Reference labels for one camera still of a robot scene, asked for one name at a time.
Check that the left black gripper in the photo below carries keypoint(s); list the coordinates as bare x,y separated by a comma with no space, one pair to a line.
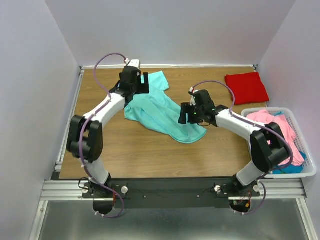
144,88

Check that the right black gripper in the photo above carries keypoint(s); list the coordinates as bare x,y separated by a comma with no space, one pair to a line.
185,108

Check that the teal t shirt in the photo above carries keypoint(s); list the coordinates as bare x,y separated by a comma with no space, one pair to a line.
158,112

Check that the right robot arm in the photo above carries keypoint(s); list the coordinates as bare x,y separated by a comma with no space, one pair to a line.
268,147

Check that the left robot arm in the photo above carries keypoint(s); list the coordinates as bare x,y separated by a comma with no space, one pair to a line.
85,137

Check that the folded red t shirt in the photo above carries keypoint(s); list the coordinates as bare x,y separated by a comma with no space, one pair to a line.
247,88

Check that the pink t shirt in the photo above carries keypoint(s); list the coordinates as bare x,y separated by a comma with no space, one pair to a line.
263,116

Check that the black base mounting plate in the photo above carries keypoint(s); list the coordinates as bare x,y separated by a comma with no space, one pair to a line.
166,193

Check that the blue t shirt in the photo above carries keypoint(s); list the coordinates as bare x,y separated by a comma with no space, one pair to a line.
287,170

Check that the white plastic laundry basket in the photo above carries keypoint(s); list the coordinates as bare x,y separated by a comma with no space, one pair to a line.
309,168

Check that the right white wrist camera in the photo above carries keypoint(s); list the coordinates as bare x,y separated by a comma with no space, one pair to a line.
192,98

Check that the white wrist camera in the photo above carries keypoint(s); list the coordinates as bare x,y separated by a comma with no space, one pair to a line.
192,98
136,63

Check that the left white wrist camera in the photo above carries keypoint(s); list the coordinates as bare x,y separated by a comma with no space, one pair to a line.
136,63

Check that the aluminium frame rail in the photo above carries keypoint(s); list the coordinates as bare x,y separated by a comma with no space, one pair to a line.
276,189

